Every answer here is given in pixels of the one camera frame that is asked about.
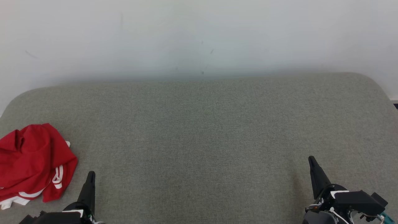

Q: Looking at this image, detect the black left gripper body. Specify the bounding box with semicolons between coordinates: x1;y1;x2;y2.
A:
62;202;104;224

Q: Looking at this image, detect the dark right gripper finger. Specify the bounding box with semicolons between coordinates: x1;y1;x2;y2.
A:
308;156;332;199

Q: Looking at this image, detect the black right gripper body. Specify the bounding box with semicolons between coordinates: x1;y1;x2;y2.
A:
303;184;353;224

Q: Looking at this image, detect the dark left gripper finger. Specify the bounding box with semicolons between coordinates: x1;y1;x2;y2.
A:
77;171;96;216

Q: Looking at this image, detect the red and white basketball jersey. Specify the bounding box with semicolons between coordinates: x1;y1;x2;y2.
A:
0;123;78;210

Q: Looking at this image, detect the white right arm cable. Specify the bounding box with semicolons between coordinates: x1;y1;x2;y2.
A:
329;207;350;224

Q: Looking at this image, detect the teal cable connector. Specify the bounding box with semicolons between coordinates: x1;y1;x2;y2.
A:
380;212;396;224

